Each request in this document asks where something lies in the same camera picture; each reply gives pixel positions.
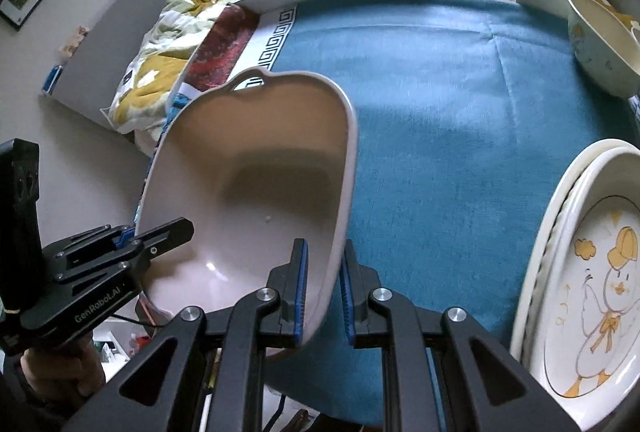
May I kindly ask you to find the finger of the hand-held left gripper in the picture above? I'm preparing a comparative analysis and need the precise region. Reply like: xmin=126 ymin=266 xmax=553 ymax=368
xmin=114 ymin=217 xmax=197 ymax=284
xmin=54 ymin=224 xmax=135 ymax=272

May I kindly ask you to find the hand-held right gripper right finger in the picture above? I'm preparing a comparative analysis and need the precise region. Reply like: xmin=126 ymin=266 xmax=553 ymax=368
xmin=339 ymin=239 xmax=571 ymax=432

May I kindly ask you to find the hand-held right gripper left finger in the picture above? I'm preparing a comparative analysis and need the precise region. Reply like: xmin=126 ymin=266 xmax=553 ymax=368
xmin=65 ymin=238 xmax=309 ymax=432

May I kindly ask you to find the pink bowl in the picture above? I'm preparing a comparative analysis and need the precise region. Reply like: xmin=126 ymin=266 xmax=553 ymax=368
xmin=134 ymin=67 xmax=360 ymax=358

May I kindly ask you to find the yellow duck print plate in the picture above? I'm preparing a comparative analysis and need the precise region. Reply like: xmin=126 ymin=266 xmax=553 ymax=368
xmin=509 ymin=138 xmax=632 ymax=363

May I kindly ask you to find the white duck print plate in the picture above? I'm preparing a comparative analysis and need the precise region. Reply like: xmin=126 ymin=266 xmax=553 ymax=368
xmin=530 ymin=152 xmax=640 ymax=432

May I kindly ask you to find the person's left hand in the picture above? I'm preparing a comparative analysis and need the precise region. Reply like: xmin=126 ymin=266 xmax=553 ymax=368
xmin=20 ymin=329 xmax=107 ymax=409

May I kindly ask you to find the blue and white box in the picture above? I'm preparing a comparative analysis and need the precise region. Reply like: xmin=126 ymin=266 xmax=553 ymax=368
xmin=42 ymin=65 xmax=64 ymax=94

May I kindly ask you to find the small plush toy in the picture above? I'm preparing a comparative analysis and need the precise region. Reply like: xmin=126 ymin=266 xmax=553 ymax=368
xmin=62 ymin=25 xmax=92 ymax=56

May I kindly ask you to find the teal towel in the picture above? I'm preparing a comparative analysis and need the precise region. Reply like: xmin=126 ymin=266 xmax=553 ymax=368
xmin=265 ymin=0 xmax=640 ymax=432

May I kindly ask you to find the floral blanket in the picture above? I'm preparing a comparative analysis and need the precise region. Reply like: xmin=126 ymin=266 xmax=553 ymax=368
xmin=100 ymin=0 xmax=640 ymax=138

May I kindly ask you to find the grey headboard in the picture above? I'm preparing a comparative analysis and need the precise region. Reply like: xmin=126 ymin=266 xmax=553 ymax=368
xmin=40 ymin=0 xmax=212 ymax=148

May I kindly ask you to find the cream bowl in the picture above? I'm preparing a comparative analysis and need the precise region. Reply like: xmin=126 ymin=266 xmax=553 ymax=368
xmin=566 ymin=0 xmax=640 ymax=99

